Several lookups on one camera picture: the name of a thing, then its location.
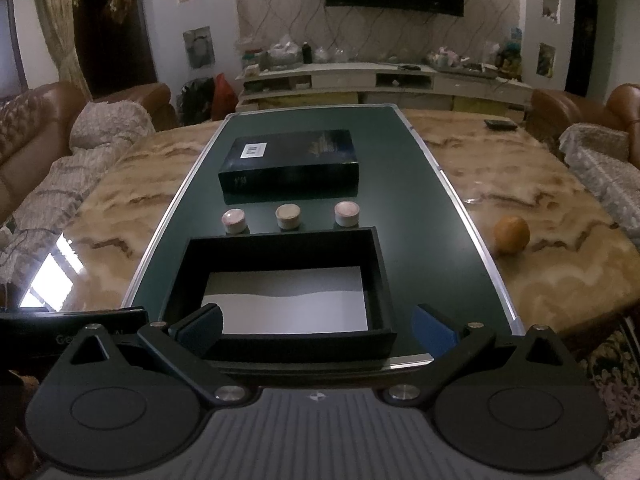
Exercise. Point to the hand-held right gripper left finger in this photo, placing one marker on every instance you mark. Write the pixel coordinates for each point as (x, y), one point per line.
(202, 329)

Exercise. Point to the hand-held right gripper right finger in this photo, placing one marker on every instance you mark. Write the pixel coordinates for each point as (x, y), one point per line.
(434, 331)

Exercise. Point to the black box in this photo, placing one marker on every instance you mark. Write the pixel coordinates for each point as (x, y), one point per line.
(375, 280)

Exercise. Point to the small round white jar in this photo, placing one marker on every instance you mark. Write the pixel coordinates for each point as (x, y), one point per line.
(347, 215)
(235, 221)
(289, 217)

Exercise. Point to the black box lid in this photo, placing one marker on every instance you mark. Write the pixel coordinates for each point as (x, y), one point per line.
(290, 160)

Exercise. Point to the orange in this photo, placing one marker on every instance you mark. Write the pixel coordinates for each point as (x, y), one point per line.
(512, 236)

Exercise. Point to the green table mat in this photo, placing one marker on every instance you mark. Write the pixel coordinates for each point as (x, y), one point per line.
(425, 200)

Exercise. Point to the patterned carpet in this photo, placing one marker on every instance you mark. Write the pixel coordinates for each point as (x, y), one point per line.
(617, 380)

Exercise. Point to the white lace sofa throw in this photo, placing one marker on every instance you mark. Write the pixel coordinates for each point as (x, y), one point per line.
(100, 130)
(605, 170)

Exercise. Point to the black remote control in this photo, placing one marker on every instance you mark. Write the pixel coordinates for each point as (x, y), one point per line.
(500, 124)

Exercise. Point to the black backpack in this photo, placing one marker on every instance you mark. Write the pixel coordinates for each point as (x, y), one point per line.
(196, 102)

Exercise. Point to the brown leather armchair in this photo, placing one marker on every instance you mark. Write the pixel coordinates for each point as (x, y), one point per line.
(155, 102)

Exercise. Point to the red bag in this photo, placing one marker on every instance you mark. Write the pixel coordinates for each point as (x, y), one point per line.
(223, 95)

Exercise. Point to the white television cabinet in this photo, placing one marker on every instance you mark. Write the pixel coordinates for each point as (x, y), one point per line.
(350, 77)

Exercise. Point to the stuffed toy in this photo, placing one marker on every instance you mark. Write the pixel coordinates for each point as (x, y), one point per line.
(510, 52)

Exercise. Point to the dark bottle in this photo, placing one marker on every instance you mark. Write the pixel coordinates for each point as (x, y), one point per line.
(307, 54)

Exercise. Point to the dark wooden door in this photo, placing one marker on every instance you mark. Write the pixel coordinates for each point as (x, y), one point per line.
(115, 45)
(584, 40)

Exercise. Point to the beige curtain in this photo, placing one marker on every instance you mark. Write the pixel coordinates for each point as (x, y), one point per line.
(50, 20)

